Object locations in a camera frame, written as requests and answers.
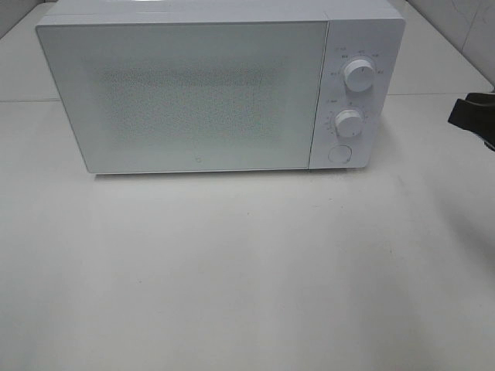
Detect round white door button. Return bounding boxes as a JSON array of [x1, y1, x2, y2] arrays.
[[328, 145, 352, 164]]

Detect white timer knob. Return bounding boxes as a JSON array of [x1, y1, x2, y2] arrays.
[[334, 109, 364, 138]]

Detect white upper power knob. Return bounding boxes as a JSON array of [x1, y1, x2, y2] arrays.
[[343, 56, 376, 93]]

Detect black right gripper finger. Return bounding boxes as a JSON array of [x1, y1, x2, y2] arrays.
[[448, 93, 495, 151]]

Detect white microwave door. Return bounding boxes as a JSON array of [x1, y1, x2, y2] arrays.
[[36, 22, 328, 174]]

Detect white microwave oven body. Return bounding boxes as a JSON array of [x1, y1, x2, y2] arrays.
[[36, 1, 405, 171]]

